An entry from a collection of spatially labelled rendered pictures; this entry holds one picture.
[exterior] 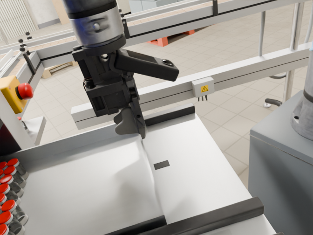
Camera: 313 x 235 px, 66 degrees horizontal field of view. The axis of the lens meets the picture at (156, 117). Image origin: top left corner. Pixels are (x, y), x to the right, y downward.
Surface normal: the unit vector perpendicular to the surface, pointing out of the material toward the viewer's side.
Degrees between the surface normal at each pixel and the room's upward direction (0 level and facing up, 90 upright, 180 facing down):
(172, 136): 0
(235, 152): 0
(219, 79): 90
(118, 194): 0
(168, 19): 90
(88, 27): 90
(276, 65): 90
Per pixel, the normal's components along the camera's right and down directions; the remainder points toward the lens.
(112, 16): 0.79, 0.20
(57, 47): 0.21, 0.52
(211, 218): -0.18, -0.81
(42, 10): 0.59, 0.36
